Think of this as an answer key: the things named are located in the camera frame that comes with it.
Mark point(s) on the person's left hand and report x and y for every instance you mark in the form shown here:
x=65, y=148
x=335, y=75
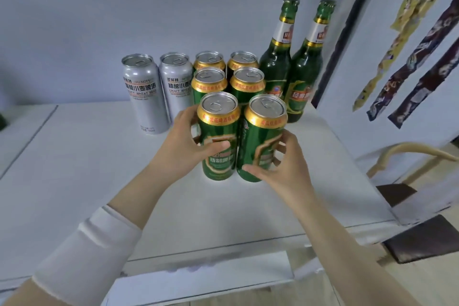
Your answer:
x=175, y=155

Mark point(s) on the person's right hand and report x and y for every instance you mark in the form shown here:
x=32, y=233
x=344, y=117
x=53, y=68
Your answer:
x=290, y=180

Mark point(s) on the green beer can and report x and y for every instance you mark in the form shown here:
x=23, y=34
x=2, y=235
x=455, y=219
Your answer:
x=247, y=81
x=258, y=137
x=243, y=59
x=218, y=123
x=209, y=83
x=209, y=60

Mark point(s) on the silver beer can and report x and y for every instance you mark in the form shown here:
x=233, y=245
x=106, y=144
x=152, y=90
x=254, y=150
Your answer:
x=175, y=87
x=143, y=94

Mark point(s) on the white metal shelf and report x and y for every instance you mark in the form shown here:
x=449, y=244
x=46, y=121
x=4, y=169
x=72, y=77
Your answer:
x=107, y=173

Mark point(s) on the person's left forearm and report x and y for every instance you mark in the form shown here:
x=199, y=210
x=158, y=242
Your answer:
x=136, y=198

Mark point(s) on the person's right forearm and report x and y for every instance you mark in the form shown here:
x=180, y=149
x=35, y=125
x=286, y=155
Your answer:
x=340, y=262

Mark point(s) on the white wrist sleeve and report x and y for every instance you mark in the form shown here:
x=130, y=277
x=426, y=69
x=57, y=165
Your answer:
x=89, y=248

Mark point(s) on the wooden chair dark seat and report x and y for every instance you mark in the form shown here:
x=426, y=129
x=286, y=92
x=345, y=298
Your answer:
x=423, y=241

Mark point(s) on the yellow hanging snack strip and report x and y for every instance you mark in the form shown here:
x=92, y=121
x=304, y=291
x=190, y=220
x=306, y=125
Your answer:
x=403, y=19

